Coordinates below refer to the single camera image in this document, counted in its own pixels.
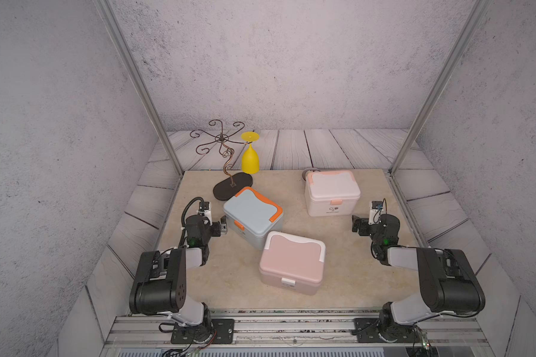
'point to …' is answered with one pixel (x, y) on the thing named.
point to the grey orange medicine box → (251, 217)
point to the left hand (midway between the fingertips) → (216, 215)
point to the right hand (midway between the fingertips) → (367, 214)
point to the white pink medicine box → (331, 193)
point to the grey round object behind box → (312, 169)
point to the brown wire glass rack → (224, 190)
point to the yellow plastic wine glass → (250, 158)
